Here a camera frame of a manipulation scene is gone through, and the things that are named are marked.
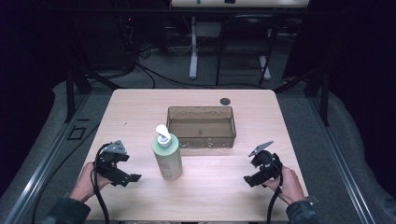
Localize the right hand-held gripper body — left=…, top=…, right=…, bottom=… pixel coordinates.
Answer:
left=247, top=140, right=284, bottom=185

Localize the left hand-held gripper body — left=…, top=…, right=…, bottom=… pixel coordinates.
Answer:
left=94, top=139, right=132, bottom=187

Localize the green pump bottle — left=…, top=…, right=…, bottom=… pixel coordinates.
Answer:
left=151, top=123, right=184, bottom=181

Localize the brown transparent plastic bin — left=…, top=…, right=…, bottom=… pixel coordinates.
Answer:
left=165, top=105, right=237, bottom=149

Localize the person's right hand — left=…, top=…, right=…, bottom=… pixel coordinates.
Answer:
left=262, top=165, right=306, bottom=206

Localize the person's left hand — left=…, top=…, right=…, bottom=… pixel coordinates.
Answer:
left=68, top=161, right=114, bottom=203

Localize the black metal stand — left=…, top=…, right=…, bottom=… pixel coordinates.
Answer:
left=63, top=66, right=127, bottom=124
left=273, top=64, right=332, bottom=127

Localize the dark equipment cabinet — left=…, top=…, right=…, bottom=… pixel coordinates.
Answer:
left=74, top=8, right=139, bottom=71

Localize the dark curtain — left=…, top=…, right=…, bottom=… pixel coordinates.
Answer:
left=0, top=0, right=71, bottom=197
left=306, top=0, right=396, bottom=200

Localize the white desk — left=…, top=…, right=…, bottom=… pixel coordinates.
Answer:
left=170, top=0, right=311, bottom=81

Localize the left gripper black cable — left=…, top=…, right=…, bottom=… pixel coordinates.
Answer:
left=90, top=142, right=111, bottom=224

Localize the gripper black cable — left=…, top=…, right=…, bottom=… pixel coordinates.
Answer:
left=90, top=142, right=111, bottom=224
left=266, top=160, right=285, bottom=224

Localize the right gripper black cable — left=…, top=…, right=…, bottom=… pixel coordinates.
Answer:
left=266, top=160, right=285, bottom=224

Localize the thin black floor cable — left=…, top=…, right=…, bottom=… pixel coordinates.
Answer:
left=31, top=123, right=101, bottom=224

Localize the aluminium floor rail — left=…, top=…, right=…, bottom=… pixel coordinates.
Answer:
left=2, top=92, right=92, bottom=224
left=307, top=92, right=378, bottom=224

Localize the black metal chair frame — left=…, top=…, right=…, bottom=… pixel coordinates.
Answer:
left=215, top=13, right=276, bottom=87

